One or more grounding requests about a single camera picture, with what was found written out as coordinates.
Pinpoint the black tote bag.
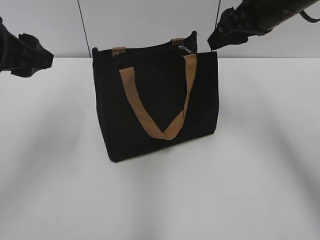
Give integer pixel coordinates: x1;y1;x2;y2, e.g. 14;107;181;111
92;31;219;163

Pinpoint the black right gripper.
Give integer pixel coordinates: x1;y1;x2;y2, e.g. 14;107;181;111
207;7;253;50

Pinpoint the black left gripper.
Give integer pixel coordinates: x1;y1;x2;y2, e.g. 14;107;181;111
0;33;54;78

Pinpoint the black cable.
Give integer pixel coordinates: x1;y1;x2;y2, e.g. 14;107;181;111
301;9;320;24

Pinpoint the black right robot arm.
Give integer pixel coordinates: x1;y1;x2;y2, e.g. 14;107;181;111
207;0;320;51

